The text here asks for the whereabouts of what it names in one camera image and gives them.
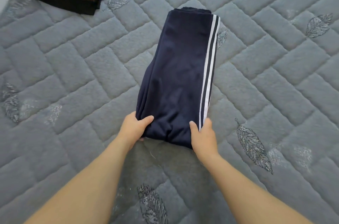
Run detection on grey quilted mattress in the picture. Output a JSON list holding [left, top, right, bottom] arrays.
[[0, 0, 339, 224]]

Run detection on person's left forearm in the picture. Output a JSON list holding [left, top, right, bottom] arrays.
[[24, 139, 133, 224]]

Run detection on person's left hand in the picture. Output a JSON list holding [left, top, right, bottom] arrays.
[[117, 111, 155, 150]]

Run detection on person's right hand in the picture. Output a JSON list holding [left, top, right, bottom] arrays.
[[189, 118, 219, 164]]

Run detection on person's right forearm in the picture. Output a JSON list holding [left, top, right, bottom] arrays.
[[204, 152, 313, 224]]

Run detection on matte navy track pants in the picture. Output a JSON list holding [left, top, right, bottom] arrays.
[[136, 6, 221, 149]]

